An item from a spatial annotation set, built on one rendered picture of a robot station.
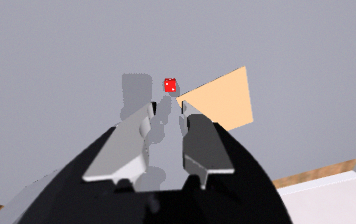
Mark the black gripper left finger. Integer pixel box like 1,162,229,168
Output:
17,102,157,224

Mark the peach flat mat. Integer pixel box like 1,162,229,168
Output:
176,66,253,131

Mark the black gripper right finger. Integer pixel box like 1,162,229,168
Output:
181,100,293,224

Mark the red die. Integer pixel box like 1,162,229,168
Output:
164,78,176,92

